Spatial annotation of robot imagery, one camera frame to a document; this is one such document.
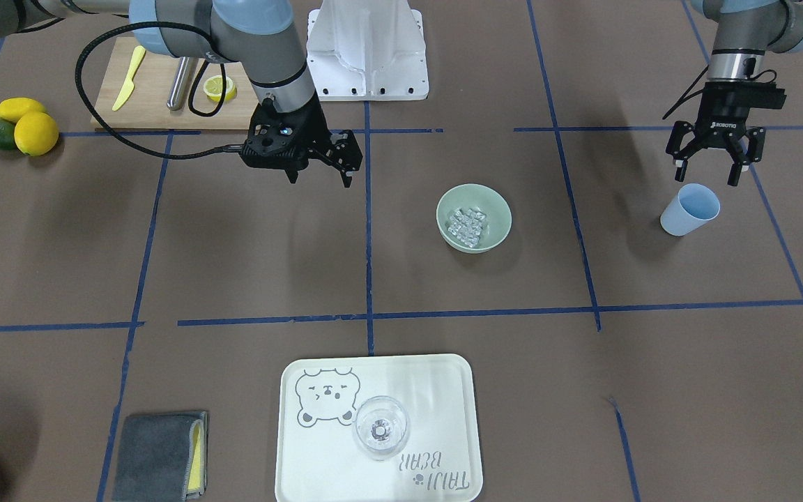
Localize light blue cup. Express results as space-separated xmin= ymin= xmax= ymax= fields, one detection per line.
xmin=659 ymin=183 xmax=722 ymax=237

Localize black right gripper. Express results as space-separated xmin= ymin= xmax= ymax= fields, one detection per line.
xmin=239 ymin=98 xmax=363 ymax=188

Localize green bowl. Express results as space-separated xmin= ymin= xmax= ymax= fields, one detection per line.
xmin=434 ymin=183 xmax=512 ymax=254

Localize yellow lemon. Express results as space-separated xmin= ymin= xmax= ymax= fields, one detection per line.
xmin=14 ymin=112 xmax=60 ymax=157

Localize steel muddler black cap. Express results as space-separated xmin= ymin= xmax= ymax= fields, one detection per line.
xmin=166 ymin=57 xmax=197 ymax=112

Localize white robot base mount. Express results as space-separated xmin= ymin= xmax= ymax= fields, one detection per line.
xmin=306 ymin=1 xmax=430 ymax=102

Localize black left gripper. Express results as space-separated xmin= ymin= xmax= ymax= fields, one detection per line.
xmin=666 ymin=82 xmax=786 ymax=187

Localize grey yellow cloth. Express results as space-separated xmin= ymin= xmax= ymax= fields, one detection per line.
xmin=112 ymin=410 xmax=209 ymax=501

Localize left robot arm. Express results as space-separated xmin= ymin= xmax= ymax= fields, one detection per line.
xmin=665 ymin=1 xmax=803 ymax=185

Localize clear ice cubes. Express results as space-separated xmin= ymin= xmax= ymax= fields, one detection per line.
xmin=445 ymin=208 xmax=487 ymax=249

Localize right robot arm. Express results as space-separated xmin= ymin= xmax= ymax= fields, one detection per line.
xmin=0 ymin=1 xmax=362 ymax=188

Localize yellow plastic knife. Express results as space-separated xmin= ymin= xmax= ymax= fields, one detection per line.
xmin=111 ymin=45 xmax=146 ymax=112

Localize wooden cutting board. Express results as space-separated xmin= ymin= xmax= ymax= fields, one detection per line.
xmin=89 ymin=37 xmax=259 ymax=130

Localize clear glass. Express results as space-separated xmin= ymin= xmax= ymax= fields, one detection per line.
xmin=353 ymin=396 xmax=411 ymax=462

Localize half lemon slice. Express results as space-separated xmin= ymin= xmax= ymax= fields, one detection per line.
xmin=201 ymin=75 xmax=237 ymax=102

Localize cream bear tray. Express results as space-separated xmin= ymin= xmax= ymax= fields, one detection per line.
xmin=275 ymin=353 xmax=484 ymax=501

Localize yellow mango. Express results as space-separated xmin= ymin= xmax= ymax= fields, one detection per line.
xmin=0 ymin=96 xmax=47 ymax=124

